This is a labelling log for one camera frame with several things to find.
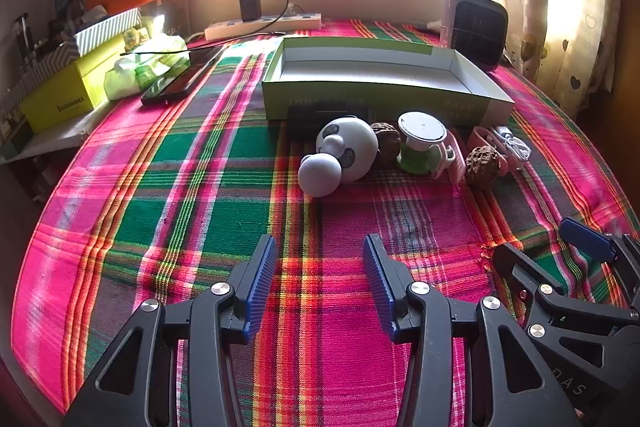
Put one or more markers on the pink plastic clip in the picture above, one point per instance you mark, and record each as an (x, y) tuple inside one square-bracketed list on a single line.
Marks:
[(477, 136)]

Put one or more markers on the white power strip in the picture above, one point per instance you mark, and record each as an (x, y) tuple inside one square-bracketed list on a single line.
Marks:
[(235, 28)]

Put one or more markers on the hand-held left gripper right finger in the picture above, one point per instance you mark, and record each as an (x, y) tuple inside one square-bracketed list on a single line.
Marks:
[(380, 287)]

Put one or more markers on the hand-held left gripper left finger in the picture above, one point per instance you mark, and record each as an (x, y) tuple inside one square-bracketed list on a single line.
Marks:
[(260, 287)]

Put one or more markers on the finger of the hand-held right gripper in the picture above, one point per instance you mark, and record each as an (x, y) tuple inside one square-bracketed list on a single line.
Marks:
[(587, 239), (520, 274)]

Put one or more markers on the green white tissue pack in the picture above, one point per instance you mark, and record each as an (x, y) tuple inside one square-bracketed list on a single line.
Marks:
[(125, 79)]

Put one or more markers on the beige heart print curtain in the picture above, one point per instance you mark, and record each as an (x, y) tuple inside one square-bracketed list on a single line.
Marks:
[(565, 7)]

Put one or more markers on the white ball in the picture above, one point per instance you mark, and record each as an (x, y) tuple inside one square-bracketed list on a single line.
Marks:
[(320, 174)]

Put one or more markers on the white green striped box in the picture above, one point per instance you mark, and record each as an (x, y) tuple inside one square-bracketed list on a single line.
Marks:
[(107, 32)]

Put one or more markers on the small grey fan heater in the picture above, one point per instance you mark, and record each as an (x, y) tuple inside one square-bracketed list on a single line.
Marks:
[(475, 32)]

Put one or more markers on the brown walnut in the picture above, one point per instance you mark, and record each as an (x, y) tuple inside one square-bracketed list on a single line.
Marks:
[(482, 164), (387, 139)]

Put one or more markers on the yellow-green box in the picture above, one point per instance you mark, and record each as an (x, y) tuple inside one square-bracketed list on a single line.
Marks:
[(65, 97)]

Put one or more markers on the green cardboard box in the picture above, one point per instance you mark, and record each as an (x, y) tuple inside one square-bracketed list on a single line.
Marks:
[(375, 102)]

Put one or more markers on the brown wooden cabinet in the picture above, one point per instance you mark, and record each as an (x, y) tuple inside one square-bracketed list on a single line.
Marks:
[(627, 47)]

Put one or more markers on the pink green plaid tablecloth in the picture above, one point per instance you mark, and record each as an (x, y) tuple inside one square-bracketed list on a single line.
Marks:
[(200, 187)]

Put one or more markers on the white round panda gadget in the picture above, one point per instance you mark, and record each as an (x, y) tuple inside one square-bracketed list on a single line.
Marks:
[(355, 147)]

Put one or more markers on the green cup with white lid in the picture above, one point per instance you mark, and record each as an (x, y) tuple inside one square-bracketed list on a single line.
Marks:
[(422, 127)]

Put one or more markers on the black rectangular device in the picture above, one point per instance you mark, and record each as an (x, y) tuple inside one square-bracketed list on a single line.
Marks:
[(307, 119)]

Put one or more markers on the grey chevron box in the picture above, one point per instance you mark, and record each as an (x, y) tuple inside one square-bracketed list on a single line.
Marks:
[(50, 57)]

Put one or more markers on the black charger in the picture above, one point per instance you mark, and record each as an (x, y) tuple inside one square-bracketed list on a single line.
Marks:
[(250, 7)]

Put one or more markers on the black smartphone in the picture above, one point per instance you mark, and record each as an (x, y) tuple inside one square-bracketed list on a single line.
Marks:
[(170, 87)]

